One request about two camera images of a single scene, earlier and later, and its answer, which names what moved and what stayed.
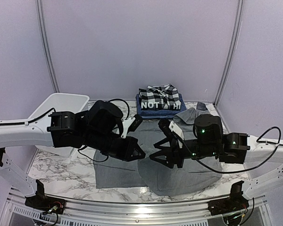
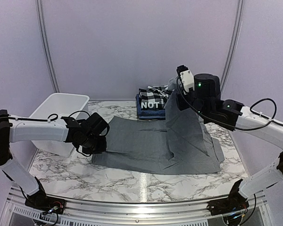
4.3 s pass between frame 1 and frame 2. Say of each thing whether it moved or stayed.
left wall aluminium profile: stayed
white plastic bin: stayed
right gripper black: moved
